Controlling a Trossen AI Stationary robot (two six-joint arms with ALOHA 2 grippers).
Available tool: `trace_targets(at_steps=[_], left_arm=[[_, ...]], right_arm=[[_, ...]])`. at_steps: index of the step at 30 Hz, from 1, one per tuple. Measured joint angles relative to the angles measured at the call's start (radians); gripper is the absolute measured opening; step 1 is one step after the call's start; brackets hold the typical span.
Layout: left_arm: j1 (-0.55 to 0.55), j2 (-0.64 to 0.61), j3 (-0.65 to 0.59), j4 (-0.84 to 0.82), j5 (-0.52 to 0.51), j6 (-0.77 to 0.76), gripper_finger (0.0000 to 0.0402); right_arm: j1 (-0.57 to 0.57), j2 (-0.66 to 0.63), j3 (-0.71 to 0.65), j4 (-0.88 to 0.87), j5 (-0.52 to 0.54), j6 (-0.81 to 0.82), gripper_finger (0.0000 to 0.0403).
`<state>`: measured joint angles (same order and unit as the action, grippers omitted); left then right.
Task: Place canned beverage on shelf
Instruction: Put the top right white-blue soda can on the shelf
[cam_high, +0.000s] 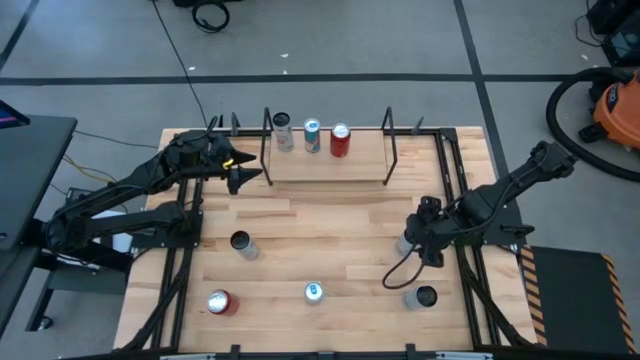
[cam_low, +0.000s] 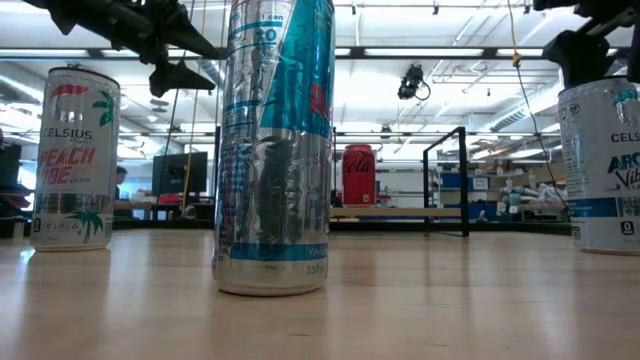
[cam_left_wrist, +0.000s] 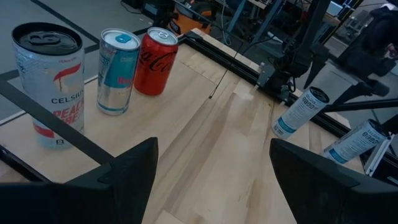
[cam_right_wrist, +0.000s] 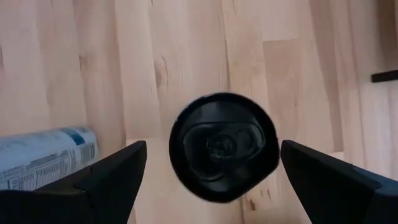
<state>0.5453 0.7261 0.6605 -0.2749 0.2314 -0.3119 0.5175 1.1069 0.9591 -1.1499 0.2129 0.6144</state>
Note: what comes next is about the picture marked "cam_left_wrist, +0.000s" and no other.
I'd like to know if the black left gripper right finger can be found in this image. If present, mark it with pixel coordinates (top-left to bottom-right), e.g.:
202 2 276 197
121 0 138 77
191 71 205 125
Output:
269 138 398 224

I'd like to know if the blue metal stand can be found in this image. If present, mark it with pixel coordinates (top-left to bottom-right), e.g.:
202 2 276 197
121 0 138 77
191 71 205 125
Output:
223 0 285 47

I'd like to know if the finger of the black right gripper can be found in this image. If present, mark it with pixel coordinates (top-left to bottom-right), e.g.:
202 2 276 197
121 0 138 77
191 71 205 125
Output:
303 43 330 90
331 81 391 106

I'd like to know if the white Celsius Arctic Vibe can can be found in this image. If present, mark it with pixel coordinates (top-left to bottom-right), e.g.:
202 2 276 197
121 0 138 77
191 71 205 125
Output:
322 119 390 165
271 86 330 140

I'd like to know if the orange shop vacuum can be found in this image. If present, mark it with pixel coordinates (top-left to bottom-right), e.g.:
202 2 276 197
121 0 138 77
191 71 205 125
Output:
169 8 213 35

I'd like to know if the white Celsius Peach Vibe can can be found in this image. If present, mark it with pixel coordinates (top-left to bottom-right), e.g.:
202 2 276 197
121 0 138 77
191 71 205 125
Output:
11 21 86 150

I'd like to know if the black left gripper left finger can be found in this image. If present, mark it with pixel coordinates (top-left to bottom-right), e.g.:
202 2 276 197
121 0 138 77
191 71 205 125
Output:
0 136 159 224

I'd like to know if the white plastic strip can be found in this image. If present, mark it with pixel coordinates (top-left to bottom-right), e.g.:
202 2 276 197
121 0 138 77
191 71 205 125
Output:
363 133 396 177

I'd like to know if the red Coca-Cola can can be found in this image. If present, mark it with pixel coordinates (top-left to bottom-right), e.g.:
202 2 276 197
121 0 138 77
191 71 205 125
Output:
133 26 179 96

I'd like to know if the black frame wooden shelf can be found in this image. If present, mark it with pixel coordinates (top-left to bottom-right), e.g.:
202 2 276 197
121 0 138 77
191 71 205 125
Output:
0 40 246 184

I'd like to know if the silver blue Red Bull can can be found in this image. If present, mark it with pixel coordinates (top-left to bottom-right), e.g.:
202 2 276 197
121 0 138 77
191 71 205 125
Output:
96 27 142 116

